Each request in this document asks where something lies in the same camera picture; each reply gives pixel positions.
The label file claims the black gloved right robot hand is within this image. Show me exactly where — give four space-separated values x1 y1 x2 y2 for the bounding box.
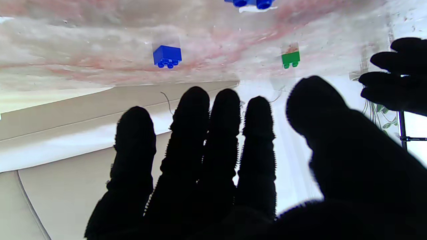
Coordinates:
85 76 427 240

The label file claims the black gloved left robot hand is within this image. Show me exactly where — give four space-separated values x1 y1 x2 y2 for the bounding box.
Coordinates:
359 37 427 116

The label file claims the green toy brick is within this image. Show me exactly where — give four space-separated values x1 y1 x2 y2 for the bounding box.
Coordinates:
281 51 301 69

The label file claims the blue toy brick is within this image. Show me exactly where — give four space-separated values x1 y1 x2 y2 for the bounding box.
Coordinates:
224 0 277 9
153 45 182 69

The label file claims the large-leaf green houseplant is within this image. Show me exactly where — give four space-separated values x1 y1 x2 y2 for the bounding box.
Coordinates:
362 100 401 135

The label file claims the black metal stand pole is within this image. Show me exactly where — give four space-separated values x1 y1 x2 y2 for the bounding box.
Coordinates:
399 112 427 150

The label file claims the white sheer curtain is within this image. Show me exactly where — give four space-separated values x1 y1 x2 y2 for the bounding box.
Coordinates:
234 75 427 214

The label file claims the beige fabric sofa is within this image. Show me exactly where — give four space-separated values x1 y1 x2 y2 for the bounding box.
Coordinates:
0 81 240 240

